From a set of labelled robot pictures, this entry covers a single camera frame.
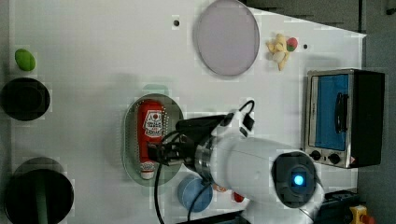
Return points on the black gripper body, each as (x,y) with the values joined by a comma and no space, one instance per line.
(176,152)

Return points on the red ketchup bottle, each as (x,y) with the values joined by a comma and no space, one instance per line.
(149,129)

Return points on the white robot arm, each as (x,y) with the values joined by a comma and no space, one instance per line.
(280,182)

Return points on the green oval strainer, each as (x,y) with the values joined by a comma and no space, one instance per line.
(130,147)

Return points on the blue bowl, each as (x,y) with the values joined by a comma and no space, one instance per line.
(192,193)

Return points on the toy orange half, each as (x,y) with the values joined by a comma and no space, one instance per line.
(218,188)

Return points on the small red toy strawberry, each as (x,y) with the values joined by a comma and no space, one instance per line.
(237,197)

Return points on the round grey plate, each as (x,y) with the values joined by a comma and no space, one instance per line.
(227,37)

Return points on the peeled toy banana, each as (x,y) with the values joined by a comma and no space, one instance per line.
(278,49)

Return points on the large black pot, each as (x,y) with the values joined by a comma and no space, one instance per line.
(39,193)

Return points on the toy strawberry near banana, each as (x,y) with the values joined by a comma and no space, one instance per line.
(292,44)

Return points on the small black pot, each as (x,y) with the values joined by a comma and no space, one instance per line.
(25,99)

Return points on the silver toaster oven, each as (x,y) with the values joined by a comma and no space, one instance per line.
(344,117)

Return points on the green toy lime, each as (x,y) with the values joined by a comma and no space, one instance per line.
(25,60)

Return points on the yellow red emergency button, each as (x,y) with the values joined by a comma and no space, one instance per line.
(360,215)

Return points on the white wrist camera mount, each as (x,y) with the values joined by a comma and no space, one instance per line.
(237,120)

